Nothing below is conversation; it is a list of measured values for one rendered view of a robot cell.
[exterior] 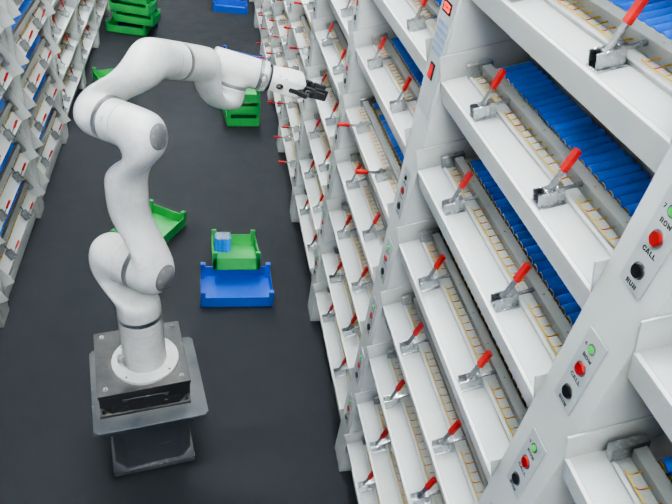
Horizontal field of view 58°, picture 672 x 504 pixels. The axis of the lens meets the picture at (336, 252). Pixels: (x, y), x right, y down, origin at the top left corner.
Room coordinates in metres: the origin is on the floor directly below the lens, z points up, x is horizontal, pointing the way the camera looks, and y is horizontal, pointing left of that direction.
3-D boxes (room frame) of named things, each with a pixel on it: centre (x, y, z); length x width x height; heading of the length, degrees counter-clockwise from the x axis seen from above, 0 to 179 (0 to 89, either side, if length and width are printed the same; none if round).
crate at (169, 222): (2.21, 0.87, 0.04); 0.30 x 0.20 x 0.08; 165
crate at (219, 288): (1.94, 0.39, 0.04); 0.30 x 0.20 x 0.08; 106
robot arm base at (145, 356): (1.17, 0.50, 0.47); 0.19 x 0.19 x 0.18
